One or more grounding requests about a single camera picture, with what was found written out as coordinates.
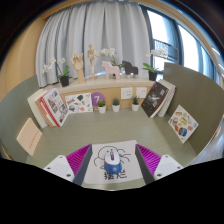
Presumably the blue and white computer mouse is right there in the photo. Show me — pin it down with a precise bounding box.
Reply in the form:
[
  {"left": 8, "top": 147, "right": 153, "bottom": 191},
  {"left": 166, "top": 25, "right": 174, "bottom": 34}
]
[{"left": 103, "top": 148, "right": 123, "bottom": 175}]

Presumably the dark horse figurine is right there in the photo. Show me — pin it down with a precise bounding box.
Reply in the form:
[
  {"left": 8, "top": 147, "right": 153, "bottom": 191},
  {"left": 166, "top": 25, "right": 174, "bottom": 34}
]
[{"left": 121, "top": 60, "right": 139, "bottom": 79}]

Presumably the large green divider panel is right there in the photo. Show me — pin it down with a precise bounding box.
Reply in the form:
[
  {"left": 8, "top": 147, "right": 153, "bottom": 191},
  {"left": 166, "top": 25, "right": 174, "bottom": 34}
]
[{"left": 162, "top": 62, "right": 224, "bottom": 156}]

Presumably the small potted succulent white pot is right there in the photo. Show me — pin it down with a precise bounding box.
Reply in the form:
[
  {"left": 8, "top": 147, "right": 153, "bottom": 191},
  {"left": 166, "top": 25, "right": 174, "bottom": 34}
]
[
  {"left": 111, "top": 97, "right": 121, "bottom": 113},
  {"left": 130, "top": 95, "right": 141, "bottom": 112},
  {"left": 96, "top": 99, "right": 107, "bottom": 115}
]

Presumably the wooden artist mannequin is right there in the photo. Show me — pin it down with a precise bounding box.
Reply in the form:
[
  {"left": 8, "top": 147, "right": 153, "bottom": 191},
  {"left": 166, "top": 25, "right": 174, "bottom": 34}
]
[{"left": 86, "top": 43, "right": 100, "bottom": 81}]

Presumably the wooden back shelf board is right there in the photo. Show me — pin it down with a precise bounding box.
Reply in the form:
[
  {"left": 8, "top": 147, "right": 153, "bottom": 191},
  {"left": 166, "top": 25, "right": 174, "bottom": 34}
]
[{"left": 54, "top": 78, "right": 158, "bottom": 113}]

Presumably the round purple number sign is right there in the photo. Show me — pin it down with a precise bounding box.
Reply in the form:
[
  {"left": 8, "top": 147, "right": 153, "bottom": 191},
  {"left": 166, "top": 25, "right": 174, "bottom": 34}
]
[{"left": 90, "top": 91, "right": 106, "bottom": 108}]

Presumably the pink horse figurine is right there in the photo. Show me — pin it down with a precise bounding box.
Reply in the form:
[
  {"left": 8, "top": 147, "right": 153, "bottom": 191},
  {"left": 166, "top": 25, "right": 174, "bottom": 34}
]
[{"left": 101, "top": 60, "right": 121, "bottom": 80}]

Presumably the small white orchid black pot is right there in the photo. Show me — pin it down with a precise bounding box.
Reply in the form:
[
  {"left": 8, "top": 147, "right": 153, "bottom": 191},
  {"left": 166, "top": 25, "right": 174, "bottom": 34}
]
[{"left": 41, "top": 57, "right": 71, "bottom": 88}]

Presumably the window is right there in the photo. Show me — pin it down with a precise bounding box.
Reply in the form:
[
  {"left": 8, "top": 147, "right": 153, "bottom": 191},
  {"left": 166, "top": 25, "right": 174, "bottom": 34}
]
[{"left": 141, "top": 4, "right": 224, "bottom": 86}]

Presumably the white mouse pad with drawing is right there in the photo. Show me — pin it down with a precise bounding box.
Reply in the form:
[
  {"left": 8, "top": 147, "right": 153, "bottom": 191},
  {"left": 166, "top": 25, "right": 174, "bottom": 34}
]
[{"left": 82, "top": 139, "right": 147, "bottom": 185}]

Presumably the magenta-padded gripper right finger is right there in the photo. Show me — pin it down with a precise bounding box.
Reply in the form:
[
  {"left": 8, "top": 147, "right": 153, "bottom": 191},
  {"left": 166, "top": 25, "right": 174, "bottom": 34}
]
[{"left": 134, "top": 143, "right": 184, "bottom": 185}]

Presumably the small white sticker sheet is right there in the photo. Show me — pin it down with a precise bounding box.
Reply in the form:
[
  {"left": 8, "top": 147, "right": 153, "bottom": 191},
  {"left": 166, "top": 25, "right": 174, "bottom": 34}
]
[{"left": 64, "top": 92, "right": 94, "bottom": 115}]

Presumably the plain white book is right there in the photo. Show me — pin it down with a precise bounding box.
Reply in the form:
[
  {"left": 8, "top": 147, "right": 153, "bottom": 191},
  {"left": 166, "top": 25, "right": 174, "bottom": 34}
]
[{"left": 27, "top": 89, "right": 49, "bottom": 129}]

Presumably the thick white book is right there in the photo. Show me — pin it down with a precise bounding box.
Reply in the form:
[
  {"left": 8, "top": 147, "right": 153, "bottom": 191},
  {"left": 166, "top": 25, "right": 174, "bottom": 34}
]
[{"left": 156, "top": 79, "right": 174, "bottom": 118}]

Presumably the photo cover magazine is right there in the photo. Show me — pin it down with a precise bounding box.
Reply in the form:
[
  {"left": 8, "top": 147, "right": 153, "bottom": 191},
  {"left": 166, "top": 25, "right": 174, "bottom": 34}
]
[{"left": 39, "top": 87, "right": 69, "bottom": 128}]

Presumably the large white sticker sheet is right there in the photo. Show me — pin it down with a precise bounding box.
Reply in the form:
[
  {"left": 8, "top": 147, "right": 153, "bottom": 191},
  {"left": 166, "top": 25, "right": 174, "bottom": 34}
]
[{"left": 167, "top": 104, "right": 200, "bottom": 145}]

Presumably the pale pink card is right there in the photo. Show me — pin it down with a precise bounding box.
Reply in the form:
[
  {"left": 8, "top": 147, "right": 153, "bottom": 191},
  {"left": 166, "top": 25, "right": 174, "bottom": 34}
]
[{"left": 16, "top": 117, "right": 44, "bottom": 157}]

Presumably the white orchid behind horses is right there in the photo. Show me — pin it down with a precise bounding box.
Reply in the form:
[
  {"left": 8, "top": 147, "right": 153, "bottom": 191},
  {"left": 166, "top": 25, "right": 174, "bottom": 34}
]
[{"left": 100, "top": 47, "right": 123, "bottom": 69}]

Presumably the low green divider panel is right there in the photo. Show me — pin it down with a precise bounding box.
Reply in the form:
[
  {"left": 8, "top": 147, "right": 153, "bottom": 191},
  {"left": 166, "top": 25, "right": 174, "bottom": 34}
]
[{"left": 0, "top": 74, "right": 41, "bottom": 164}]

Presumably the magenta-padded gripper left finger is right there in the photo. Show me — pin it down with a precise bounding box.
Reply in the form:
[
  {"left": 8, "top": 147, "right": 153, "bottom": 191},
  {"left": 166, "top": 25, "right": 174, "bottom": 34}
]
[{"left": 43, "top": 143, "right": 93, "bottom": 186}]

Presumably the black cover book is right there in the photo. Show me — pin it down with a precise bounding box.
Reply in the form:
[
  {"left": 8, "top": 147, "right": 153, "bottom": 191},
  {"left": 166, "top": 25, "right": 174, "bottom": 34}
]
[{"left": 140, "top": 81, "right": 170, "bottom": 119}]

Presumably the brown book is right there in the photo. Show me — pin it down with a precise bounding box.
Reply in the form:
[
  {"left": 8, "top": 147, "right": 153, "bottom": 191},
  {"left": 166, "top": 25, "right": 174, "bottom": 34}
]
[{"left": 34, "top": 98, "right": 56, "bottom": 129}]

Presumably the grey curtain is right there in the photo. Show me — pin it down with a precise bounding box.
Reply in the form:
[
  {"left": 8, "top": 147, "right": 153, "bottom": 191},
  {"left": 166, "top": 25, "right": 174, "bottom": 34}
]
[{"left": 34, "top": 1, "right": 153, "bottom": 88}]

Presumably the wooden hand model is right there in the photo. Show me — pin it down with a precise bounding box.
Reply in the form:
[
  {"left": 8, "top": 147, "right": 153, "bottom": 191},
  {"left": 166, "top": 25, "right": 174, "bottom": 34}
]
[{"left": 70, "top": 53, "right": 86, "bottom": 85}]

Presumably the white book with red spine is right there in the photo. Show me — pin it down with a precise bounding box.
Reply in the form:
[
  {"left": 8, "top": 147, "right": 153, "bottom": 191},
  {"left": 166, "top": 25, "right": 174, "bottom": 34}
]
[{"left": 161, "top": 81, "right": 177, "bottom": 118}]

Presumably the white wall socket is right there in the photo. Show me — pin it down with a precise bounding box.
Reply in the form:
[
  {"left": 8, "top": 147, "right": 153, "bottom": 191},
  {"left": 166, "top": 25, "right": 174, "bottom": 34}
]
[
  {"left": 135, "top": 86, "right": 148, "bottom": 99},
  {"left": 120, "top": 86, "right": 134, "bottom": 100}
]

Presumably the tall white orchid black pot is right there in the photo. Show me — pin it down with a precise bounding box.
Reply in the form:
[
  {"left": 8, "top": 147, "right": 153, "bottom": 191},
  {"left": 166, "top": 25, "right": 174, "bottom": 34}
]
[{"left": 142, "top": 48, "right": 169, "bottom": 82}]

